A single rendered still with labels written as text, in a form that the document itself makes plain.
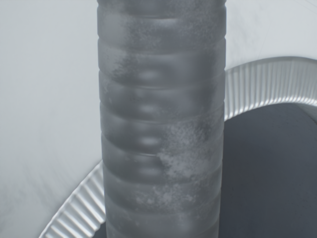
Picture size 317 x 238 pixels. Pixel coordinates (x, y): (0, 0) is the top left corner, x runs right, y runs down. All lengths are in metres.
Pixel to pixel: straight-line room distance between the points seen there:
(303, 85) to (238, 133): 0.28
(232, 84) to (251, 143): 0.35
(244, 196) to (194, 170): 0.70
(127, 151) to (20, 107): 0.18
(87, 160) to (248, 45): 0.15
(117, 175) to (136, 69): 0.03
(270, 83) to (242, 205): 0.41
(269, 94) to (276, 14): 0.06
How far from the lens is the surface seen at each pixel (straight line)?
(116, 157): 0.17
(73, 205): 0.38
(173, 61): 0.16
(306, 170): 0.76
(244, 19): 0.45
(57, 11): 0.35
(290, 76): 0.51
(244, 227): 0.89
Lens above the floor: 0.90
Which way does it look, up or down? 24 degrees down
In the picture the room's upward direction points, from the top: 135 degrees counter-clockwise
